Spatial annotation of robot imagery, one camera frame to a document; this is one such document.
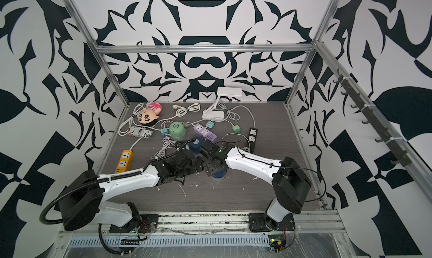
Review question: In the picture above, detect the blue meat grinder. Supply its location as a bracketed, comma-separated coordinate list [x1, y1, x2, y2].
[187, 137, 204, 154]
[212, 170, 227, 180]

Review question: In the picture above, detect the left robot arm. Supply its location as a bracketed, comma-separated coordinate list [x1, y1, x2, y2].
[39, 149, 203, 232]

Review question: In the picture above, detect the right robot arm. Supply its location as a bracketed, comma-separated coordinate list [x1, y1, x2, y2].
[199, 141, 312, 233]

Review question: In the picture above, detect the green meat grinder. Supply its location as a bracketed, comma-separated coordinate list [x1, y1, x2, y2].
[169, 121, 186, 142]

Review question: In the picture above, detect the purple power strip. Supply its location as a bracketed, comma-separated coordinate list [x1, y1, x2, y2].
[193, 123, 217, 143]

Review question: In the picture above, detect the teal charger plug middle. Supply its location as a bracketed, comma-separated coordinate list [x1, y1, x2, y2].
[206, 121, 215, 129]

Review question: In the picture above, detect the green charger plug right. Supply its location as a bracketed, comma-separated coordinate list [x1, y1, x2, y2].
[232, 125, 241, 134]

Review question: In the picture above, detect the white desk lamp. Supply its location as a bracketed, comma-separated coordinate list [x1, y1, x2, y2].
[201, 86, 243, 121]

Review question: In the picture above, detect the black power strip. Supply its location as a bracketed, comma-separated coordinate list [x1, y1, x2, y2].
[248, 127, 258, 153]

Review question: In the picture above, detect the yellow power strip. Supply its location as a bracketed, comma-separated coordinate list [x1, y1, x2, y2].
[115, 150, 133, 174]

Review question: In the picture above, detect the cartoon head toy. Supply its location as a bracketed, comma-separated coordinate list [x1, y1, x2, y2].
[137, 102, 162, 126]

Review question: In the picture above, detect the coiled white power cable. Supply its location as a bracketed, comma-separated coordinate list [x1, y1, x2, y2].
[170, 102, 201, 118]

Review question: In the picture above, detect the wall hook rack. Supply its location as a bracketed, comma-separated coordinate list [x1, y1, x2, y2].
[334, 70, 412, 167]

